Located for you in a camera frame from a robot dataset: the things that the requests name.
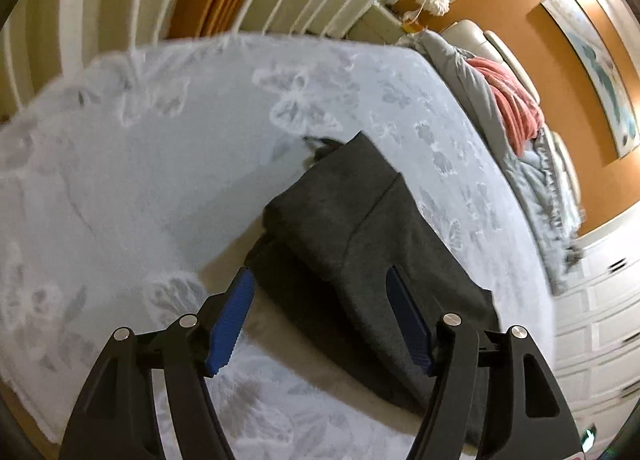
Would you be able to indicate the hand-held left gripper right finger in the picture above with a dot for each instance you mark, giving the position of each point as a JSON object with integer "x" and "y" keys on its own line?
{"x": 407, "y": 320}

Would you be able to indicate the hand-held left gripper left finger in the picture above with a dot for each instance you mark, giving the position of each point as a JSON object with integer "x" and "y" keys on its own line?
{"x": 232, "y": 320}

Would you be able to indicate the dark grey pants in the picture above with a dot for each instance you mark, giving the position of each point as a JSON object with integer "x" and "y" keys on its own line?
{"x": 340, "y": 220}

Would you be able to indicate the butterfly print bedsheet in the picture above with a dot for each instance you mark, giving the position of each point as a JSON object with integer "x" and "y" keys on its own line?
{"x": 175, "y": 165}

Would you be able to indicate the crumpled grey cloth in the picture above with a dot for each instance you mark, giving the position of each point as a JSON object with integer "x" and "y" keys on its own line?
{"x": 574, "y": 252}

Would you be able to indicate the white wardrobe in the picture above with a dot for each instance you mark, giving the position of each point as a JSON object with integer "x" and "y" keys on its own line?
{"x": 600, "y": 300}

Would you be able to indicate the pink blanket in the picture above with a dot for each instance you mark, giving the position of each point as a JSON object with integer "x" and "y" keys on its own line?
{"x": 510, "y": 100}

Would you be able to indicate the grey duvet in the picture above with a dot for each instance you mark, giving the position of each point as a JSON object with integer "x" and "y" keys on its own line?
{"x": 450, "y": 58}

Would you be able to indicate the white nightstand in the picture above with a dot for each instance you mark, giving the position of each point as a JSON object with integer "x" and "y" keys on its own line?
{"x": 375, "y": 23}

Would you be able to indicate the framed wall picture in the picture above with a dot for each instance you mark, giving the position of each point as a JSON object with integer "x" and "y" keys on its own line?
{"x": 595, "y": 60}

